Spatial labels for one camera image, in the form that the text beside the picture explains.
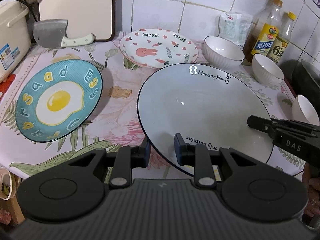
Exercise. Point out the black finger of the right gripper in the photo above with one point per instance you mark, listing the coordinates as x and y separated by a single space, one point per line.
262 124

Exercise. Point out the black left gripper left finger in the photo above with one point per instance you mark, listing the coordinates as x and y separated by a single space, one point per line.
127 158

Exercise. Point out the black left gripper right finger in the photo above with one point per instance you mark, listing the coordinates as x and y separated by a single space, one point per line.
198 157

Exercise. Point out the large white Morning Honey plate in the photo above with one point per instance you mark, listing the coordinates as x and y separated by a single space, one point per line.
205 106

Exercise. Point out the small white bowl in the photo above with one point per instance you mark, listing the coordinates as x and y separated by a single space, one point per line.
266 71

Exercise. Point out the white ribbed bowl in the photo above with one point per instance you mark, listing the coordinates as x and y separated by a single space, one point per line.
222 53

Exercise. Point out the teal fried egg plate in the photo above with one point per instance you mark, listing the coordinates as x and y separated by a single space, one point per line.
58 99

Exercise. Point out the white bunny carrot plate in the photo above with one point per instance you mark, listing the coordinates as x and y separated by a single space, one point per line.
157 48

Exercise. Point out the person hand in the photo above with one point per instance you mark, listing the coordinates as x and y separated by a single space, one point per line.
312 185

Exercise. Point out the black wok with lid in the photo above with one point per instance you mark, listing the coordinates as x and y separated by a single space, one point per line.
303 79

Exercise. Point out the clear vinegar bottle yellow cap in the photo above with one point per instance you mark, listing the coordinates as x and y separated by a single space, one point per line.
282 40

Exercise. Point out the cooking wine bottle yellow label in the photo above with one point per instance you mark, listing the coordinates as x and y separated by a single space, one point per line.
265 28

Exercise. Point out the white salt bag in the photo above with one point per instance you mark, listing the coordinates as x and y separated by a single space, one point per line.
235 27

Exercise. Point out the red striped cloth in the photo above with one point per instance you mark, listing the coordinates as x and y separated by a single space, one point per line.
4 86

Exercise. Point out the white cutting board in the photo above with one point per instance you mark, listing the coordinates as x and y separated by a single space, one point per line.
83 16

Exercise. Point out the white rice cooker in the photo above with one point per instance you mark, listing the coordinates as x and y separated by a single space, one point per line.
14 37

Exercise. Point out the steel cleaver white handle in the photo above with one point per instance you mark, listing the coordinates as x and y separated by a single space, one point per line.
52 34

